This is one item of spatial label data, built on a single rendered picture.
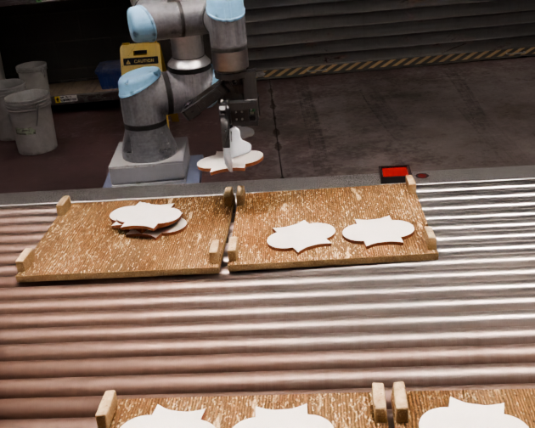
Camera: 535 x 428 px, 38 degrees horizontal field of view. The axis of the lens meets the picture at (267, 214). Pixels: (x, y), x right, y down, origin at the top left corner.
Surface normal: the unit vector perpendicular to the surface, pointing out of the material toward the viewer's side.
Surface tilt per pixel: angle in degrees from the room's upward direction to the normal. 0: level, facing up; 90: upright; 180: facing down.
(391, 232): 0
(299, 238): 0
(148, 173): 90
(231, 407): 0
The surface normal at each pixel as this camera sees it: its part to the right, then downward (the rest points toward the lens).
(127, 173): 0.04, 0.42
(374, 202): -0.08, -0.90
